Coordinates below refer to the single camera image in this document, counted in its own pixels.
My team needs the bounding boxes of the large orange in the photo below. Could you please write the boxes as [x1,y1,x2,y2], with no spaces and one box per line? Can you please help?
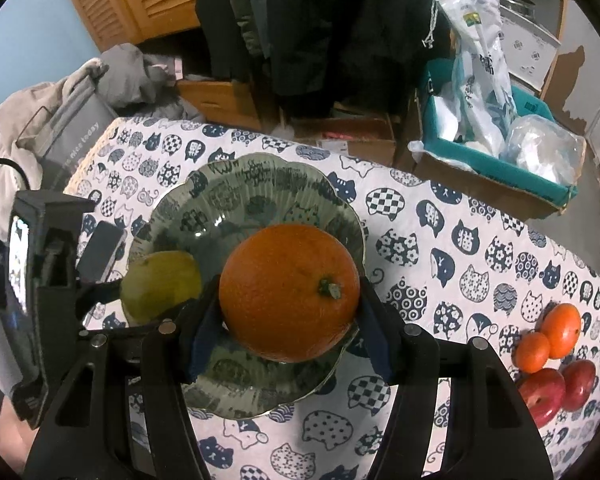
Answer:
[218,224,361,364]

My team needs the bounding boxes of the flat cardboard box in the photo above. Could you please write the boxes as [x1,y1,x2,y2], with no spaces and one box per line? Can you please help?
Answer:
[279,101,400,167]

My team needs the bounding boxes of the grey printed bag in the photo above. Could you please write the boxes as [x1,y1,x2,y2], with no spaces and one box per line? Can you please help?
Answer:
[34,91,122,197]

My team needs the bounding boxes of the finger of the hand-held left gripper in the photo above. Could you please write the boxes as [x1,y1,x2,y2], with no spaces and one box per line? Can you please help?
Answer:
[77,304,182,337]
[74,280,131,312]

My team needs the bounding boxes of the white printed plastic bag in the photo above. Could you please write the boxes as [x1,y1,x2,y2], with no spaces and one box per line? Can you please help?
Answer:
[411,0,520,157]

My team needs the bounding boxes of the wooden drawer box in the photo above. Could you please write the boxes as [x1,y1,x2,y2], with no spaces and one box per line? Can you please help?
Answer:
[175,77,262,132]

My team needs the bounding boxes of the white patterned box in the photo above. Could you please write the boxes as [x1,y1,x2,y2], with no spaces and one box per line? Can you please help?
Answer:
[499,14,564,82]

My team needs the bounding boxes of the yellow lemon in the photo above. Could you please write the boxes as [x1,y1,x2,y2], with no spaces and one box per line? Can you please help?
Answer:
[119,251,203,326]

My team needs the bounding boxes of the cat printed tablecloth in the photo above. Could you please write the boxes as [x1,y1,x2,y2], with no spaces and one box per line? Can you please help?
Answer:
[62,116,600,480]

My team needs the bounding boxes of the dark hanging coats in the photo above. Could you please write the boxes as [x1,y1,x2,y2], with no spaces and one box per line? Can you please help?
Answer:
[194,0,433,113]

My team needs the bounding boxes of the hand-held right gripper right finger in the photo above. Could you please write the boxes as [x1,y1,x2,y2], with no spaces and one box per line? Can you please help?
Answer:
[359,277,553,480]

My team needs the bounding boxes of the cardboard box with teal lining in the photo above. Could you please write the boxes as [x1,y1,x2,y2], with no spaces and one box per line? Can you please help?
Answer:
[409,59,589,219]

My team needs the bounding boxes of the clear plastic bag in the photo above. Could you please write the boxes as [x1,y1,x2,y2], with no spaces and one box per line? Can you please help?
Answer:
[499,114,587,187]

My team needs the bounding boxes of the green glass plate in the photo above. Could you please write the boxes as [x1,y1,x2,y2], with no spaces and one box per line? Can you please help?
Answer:
[126,152,367,420]

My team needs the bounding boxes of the metal pot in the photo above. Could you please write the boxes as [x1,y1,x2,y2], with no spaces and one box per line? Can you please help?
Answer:
[499,0,537,19]

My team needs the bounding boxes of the grey clothing pile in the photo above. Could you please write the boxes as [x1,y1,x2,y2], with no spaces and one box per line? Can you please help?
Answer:
[94,42,207,122]

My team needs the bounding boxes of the medium orange with stem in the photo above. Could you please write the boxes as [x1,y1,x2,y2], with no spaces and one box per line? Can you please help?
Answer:
[539,303,581,360]

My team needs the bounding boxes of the black rectangular device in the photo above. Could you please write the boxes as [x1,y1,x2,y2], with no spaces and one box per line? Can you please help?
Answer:
[77,221,124,283]

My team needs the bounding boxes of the beige cloth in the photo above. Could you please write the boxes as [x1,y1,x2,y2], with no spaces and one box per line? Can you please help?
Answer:
[0,59,108,181]

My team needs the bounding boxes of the wooden louvred cabinet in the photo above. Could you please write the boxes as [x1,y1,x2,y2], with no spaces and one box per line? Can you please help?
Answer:
[54,0,202,54]

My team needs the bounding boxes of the person's left forearm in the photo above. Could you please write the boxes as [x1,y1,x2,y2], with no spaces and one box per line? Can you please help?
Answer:
[0,399,32,477]

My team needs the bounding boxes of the small tangerine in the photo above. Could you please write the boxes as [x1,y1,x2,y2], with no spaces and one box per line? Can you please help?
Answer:
[514,332,551,374]

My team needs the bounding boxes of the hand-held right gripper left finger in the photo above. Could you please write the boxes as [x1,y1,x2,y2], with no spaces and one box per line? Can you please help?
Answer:
[25,277,228,480]

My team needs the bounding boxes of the black cable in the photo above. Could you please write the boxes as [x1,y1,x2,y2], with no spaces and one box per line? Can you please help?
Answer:
[0,157,37,192]

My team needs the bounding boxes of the red apple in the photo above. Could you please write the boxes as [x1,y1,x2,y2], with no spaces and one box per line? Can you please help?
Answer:
[560,359,597,412]
[517,368,567,429]

